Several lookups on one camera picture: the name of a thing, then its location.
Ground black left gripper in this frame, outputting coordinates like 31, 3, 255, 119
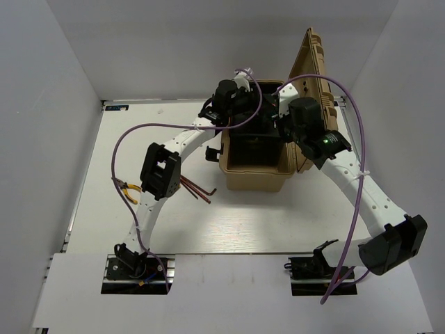
227, 85, 277, 117

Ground tan plastic toolbox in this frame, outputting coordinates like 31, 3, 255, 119
205, 29, 338, 192

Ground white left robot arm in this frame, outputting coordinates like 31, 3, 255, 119
114, 75, 263, 278

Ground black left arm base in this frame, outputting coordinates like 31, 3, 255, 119
104, 243, 173, 281

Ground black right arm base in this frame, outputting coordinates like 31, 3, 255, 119
284, 256, 336, 280

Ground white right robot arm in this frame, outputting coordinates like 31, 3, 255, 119
276, 97, 428, 278

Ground black toolbox tray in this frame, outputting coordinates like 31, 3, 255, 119
229, 81, 284, 166

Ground blue label sticker left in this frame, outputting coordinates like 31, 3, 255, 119
105, 105, 129, 111

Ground yellow black combination pliers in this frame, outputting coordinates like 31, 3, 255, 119
113, 177, 143, 203

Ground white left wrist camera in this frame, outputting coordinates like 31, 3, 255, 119
234, 67, 253, 92

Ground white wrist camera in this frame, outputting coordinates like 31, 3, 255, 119
277, 83, 300, 118
234, 67, 253, 92

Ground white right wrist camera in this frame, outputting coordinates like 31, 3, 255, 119
277, 83, 300, 118

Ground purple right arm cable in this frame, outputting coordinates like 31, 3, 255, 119
276, 74, 371, 305

